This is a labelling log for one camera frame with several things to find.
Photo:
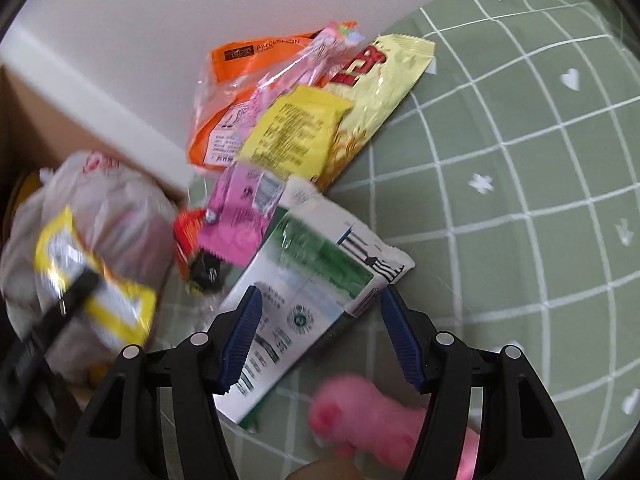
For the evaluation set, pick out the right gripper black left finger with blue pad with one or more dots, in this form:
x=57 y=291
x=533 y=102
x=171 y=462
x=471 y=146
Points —
x=119 y=436

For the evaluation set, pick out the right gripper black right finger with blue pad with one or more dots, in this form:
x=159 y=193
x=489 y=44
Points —
x=522 y=435

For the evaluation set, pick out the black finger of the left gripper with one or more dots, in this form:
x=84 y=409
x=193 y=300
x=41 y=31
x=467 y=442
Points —
x=24 y=371

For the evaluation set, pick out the white plastic trash bag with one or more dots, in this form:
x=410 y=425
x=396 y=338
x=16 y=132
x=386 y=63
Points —
x=92 y=213

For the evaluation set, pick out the orange air cushion package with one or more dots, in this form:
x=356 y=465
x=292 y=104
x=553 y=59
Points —
x=240 y=80

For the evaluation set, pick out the pink plush toy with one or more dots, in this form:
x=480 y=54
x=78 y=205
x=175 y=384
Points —
x=351 y=413

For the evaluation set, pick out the red black small wrapper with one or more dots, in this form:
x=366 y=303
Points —
x=200 y=269

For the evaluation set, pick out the wooden shelf unit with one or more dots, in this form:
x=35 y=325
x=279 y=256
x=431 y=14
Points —
x=93 y=109

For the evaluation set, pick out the white green wet-wipe pack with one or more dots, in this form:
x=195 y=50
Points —
x=318 y=265

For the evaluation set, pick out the magenta snack packet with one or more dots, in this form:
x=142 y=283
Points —
x=239 y=212

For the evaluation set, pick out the green checked bed sheet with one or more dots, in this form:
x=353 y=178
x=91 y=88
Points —
x=510 y=174

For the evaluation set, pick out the yellow snack packet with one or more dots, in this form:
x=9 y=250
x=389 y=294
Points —
x=294 y=136

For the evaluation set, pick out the pale yellow snack wrapper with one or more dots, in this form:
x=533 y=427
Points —
x=375 y=81

